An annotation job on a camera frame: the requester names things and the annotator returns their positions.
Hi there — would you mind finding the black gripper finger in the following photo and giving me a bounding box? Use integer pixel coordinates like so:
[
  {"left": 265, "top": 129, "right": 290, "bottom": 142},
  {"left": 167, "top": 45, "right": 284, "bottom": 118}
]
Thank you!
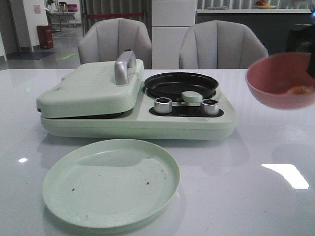
[{"left": 307, "top": 53, "right": 315, "bottom": 78}]

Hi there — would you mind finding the cooked orange shrimp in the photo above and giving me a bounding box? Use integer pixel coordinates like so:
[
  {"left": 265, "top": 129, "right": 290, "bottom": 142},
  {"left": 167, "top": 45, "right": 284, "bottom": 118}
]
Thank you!
[{"left": 285, "top": 86, "right": 314, "bottom": 95}]

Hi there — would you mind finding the pink bowl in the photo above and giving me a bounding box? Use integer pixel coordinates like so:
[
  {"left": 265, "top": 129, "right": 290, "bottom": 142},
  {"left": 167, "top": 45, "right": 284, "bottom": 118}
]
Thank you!
[{"left": 246, "top": 52, "right": 315, "bottom": 110}]

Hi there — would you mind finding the mint green breakfast maker lid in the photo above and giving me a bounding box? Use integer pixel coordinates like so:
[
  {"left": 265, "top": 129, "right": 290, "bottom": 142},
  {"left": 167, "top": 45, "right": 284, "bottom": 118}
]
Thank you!
[{"left": 36, "top": 51, "right": 144, "bottom": 118}]

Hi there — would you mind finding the mint green breakfast maker base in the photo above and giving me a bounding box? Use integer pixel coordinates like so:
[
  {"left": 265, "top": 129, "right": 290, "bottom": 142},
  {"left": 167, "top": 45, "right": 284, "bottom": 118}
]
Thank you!
[{"left": 41, "top": 85, "right": 237, "bottom": 140}]

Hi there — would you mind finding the dark grey counter cabinet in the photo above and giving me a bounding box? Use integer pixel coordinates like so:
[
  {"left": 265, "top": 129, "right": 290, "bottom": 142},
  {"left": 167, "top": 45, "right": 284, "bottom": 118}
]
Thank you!
[{"left": 196, "top": 9, "right": 315, "bottom": 69}]

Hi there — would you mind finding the fruit plate on counter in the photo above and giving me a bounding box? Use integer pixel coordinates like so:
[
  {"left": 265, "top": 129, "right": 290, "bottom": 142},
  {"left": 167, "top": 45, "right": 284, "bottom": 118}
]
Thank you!
[{"left": 253, "top": 0, "right": 277, "bottom": 9}]

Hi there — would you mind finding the right grey upholstered chair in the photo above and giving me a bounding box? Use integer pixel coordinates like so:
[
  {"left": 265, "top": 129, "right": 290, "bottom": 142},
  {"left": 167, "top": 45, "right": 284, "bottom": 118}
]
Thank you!
[{"left": 179, "top": 20, "right": 268, "bottom": 69}]

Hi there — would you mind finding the grey upholstered chair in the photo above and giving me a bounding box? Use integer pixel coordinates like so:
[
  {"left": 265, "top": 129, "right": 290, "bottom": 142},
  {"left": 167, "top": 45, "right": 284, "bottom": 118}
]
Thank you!
[
  {"left": 78, "top": 18, "right": 152, "bottom": 69},
  {"left": 179, "top": 20, "right": 268, "bottom": 69}
]

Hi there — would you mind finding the right silver control knob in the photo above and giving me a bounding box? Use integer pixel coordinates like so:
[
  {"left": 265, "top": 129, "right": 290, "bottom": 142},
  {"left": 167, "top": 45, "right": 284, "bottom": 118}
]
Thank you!
[{"left": 200, "top": 99, "right": 220, "bottom": 116}]

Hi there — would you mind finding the silver control knob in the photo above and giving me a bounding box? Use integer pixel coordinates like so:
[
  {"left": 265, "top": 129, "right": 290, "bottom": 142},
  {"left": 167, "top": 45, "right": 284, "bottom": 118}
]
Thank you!
[
  {"left": 200, "top": 99, "right": 220, "bottom": 116},
  {"left": 153, "top": 97, "right": 172, "bottom": 114}
]

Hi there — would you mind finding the black round frying pan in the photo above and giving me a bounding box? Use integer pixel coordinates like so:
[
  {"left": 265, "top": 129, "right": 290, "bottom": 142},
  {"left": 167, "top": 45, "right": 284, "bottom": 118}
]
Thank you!
[{"left": 144, "top": 72, "right": 219, "bottom": 102}]

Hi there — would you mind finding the white refrigerator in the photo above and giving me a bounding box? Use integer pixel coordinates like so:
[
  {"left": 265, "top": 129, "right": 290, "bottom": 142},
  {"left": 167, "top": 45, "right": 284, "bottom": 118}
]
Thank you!
[{"left": 152, "top": 0, "right": 197, "bottom": 69}]

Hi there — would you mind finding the left silver control knob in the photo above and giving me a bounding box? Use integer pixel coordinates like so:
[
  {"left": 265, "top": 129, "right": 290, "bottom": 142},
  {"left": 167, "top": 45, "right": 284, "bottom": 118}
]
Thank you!
[{"left": 153, "top": 97, "right": 172, "bottom": 114}]

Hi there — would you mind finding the red barrier belt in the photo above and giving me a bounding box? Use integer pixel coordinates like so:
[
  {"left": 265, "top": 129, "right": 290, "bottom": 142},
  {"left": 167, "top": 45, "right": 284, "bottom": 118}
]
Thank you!
[{"left": 87, "top": 12, "right": 144, "bottom": 19}]

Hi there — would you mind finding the left grey upholstered chair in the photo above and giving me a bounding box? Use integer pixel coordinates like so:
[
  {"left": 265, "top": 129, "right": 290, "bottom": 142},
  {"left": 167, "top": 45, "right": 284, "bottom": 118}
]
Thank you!
[{"left": 78, "top": 18, "right": 152, "bottom": 69}]

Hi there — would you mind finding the mint green round plate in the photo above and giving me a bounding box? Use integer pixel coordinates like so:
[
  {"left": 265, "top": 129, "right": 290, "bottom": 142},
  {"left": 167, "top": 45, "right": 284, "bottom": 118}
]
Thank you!
[{"left": 43, "top": 139, "right": 180, "bottom": 232}]

